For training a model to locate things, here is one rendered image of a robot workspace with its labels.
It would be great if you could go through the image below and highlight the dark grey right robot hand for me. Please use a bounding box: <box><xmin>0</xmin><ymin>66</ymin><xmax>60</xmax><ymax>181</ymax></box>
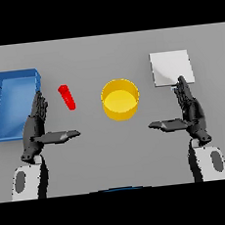
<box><xmin>143</xmin><ymin>72</ymin><xmax>213</xmax><ymax>153</ymax></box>

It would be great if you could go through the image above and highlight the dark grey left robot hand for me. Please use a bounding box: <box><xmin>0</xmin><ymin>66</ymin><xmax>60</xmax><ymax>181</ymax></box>
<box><xmin>13</xmin><ymin>86</ymin><xmax>84</xmax><ymax>165</ymax></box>

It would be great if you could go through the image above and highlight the red beaker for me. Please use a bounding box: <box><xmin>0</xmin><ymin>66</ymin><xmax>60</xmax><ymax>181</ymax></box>
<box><xmin>57</xmin><ymin>83</ymin><xmax>76</xmax><ymax>113</ymax></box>

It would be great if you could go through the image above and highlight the pale square measuring scale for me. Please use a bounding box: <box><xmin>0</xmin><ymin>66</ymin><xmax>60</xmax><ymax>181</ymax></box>
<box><xmin>149</xmin><ymin>48</ymin><xmax>196</xmax><ymax>89</ymax></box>

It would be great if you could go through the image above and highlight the yellow bowl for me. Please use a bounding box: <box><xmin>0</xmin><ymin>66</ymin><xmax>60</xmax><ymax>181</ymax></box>
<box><xmin>99</xmin><ymin>76</ymin><xmax>143</xmax><ymax>123</ymax></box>

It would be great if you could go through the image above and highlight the blue tray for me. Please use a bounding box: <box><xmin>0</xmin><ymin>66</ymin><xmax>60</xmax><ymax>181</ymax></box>
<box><xmin>0</xmin><ymin>67</ymin><xmax>48</xmax><ymax>143</ymax></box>

